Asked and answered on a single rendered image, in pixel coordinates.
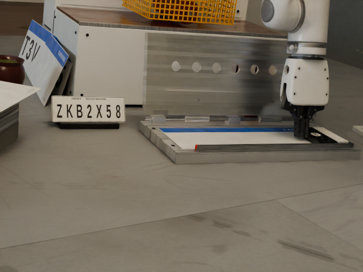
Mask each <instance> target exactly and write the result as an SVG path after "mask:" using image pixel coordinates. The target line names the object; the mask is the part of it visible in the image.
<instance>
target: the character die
mask: <svg viewBox="0 0 363 272"><path fill-rule="evenodd" d="M304 139H306V140H307V141H309V142H311V143H338V142H337V141H336V140H334V139H332V138H330V137H328V136H327V135H325V134H323V133H321V132H320V131H318V130H316V129H315V128H313V127H309V133H308V138H304Z"/></svg>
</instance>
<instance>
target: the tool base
mask: <svg viewBox="0 0 363 272"><path fill-rule="evenodd" d="M144 120H149V121H140V122H139V130H140V131H141V132H142V133H143V134H144V135H145V136H146V137H147V138H148V139H150V140H151V141H152V142H153V143H154V144H155V145H156V146H157V147H158V148H159V149H160V150H161V151H162V152H163V153H164V154H165V155H167V156H168V157H169V158H170V159H171V160H172V161H173V162H174V163H175V164H216V163H238V162H280V161H321V160H360V156H361V151H362V150H361V149H359V148H357V147H338V148H272V149H205V150H196V149H195V148H186V149H181V148H180V147H179V146H178V145H176V144H175V143H174V142H173V141H172V140H171V139H170V138H168V137H167V136H166V135H165V134H164V133H163V132H162V131H160V130H159V128H256V127H294V118H282V122H280V123H266V122H258V121H241V120H259V117H239V116H237V115H226V116H225V117H210V120H224V121H209V122H183V121H166V120H185V118H184V117H165V116H164V115H162V114H153V115H150V116H149V117H144ZM152 128H156V129H152ZM171 145H175V146H171Z"/></svg>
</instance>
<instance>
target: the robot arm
mask: <svg viewBox="0 0 363 272"><path fill-rule="evenodd" d="M329 13H330V0H262V4H261V20H262V22H263V24H264V25H265V26H266V27H267V28H269V29H272V30H279V31H287V32H288V40H287V53H291V54H292V56H289V57H288V58H286V61H285V65H284V70H283V75H282V79H281V88H280V100H281V102H282V103H281V109H283V110H286V111H289V112H290V114H291V115H292V118H294V130H293V132H294V136H295V137H299V138H308V133H309V125H310V120H311V119H312V117H313V115H314V114H315V113H316V112H318V111H322V110H324V108H325V107H324V105H326V104H327V103H328V99H329V72H328V64H327V61H326V60H324V58H321V55H326V52H327V36H328V21H329ZM290 104H291V105H290Z"/></svg>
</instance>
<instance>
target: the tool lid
mask: <svg viewBox="0 0 363 272"><path fill-rule="evenodd" d="M289 56H292V54H291V53H287V40H270V39H253V38H236V37H218V36H201V35H185V34H175V33H158V32H145V41H144V75H143V110H142V114H144V115H153V110H160V111H164V114H165V115H183V117H184V118H185V120H183V122H209V121H210V115H230V111H239V115H257V116H258V117H259V120H258V122H266V123H280V122H282V117H283V116H292V115H291V114H290V112H289V111H286V110H283V109H281V103H282V102H281V100H280V88H281V79H282V75H283V70H284V65H285V61H286V58H288V57H289ZM175 61H177V62H178V63H179V69H178V70H177V71H174V70H173V69H172V63H173V62H175ZM195 62H197V63H198V64H199V66H200V68H199V70H198V71H197V72H194V71H193V69H192V65H193V63H195ZM214 63H217V64H218V65H219V71H218V72H213V70H212V65H213V64H214ZM233 64H237V65H238V72H237V73H233V72H232V65H233ZM252 65H255V66H256V67H257V71H256V73H255V74H252V73H251V70H250V69H251V66H252ZM272 65H273V66H274V67H275V73H274V74H270V73H269V68H270V66H272Z"/></svg>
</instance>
